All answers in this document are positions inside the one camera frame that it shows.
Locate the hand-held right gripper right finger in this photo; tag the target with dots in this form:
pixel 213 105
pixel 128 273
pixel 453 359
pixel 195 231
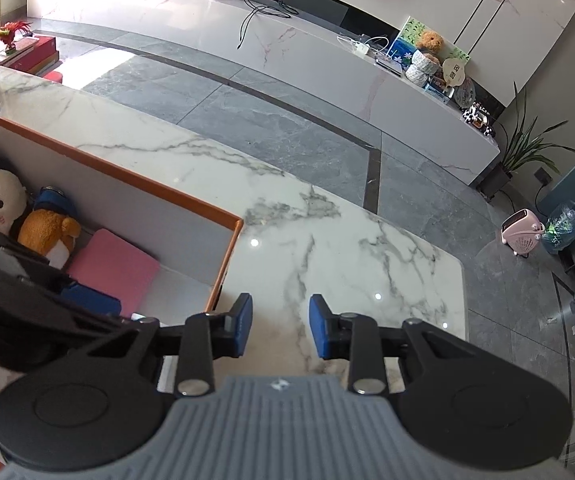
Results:
pixel 320 327

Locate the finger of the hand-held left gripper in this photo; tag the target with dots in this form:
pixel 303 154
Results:
pixel 92 301

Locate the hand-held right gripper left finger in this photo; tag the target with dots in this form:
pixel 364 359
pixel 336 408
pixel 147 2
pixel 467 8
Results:
pixel 242 325

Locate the pink notebook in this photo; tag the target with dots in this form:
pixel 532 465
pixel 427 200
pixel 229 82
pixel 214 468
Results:
pixel 112 265

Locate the brown teddy bear blue outfit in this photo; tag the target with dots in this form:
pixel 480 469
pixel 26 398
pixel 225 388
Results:
pixel 47 230

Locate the orange storage box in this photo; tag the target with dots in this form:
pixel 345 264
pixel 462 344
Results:
pixel 177 240

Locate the red gift box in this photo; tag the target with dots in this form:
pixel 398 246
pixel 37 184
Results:
pixel 37 52

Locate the red artificial plant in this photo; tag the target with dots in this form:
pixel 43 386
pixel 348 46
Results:
pixel 11 35

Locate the pink heater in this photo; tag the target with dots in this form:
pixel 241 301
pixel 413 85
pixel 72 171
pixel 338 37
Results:
pixel 520 230

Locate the white marble tv cabinet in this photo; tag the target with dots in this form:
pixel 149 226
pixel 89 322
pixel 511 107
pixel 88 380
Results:
pixel 317 75

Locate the black and white cow toy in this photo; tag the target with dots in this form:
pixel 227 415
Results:
pixel 478 117

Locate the blue water jug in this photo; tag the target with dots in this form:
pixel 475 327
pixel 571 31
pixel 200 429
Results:
pixel 565 227

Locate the potted long-leaf plant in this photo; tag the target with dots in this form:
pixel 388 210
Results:
pixel 517 150

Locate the silver tablet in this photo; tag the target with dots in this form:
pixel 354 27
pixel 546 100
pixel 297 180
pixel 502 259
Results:
pixel 388 65

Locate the grey decorative stone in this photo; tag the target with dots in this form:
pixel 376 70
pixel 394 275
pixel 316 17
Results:
pixel 466 95

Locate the white knit basket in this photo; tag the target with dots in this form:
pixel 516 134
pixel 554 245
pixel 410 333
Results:
pixel 422 69

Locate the round paper fan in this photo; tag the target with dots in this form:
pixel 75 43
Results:
pixel 453 71

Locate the green and blue painting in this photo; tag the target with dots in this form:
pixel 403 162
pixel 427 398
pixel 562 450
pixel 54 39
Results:
pixel 407 35

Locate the small brown teddy bear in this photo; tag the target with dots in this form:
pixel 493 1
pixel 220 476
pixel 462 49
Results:
pixel 431 41

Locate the wall socket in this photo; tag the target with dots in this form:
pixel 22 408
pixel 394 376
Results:
pixel 542 176

